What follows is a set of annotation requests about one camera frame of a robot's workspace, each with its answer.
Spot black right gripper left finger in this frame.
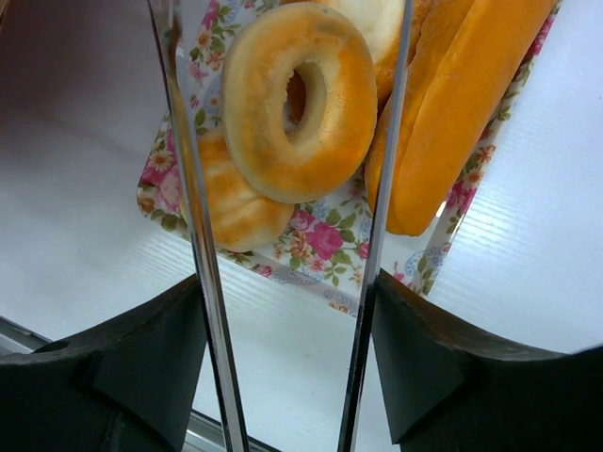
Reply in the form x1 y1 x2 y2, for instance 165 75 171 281
1 276 206 451

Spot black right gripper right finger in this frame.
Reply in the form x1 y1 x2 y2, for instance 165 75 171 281
372 273 602 451

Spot small round fake bread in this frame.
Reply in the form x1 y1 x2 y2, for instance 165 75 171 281
197 125 295 252

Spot orange long fake bread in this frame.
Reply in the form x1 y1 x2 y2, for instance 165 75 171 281
386 0 554 236

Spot fake ring doughnut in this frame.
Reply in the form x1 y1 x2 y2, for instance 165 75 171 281
221 2 377 203

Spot orange round fake bread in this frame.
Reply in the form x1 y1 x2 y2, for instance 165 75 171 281
323 0 405 106

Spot metal tongs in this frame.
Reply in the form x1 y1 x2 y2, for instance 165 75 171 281
147 1 413 451

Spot floral rectangular tray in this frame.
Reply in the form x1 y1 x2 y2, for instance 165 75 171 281
137 1 557 315

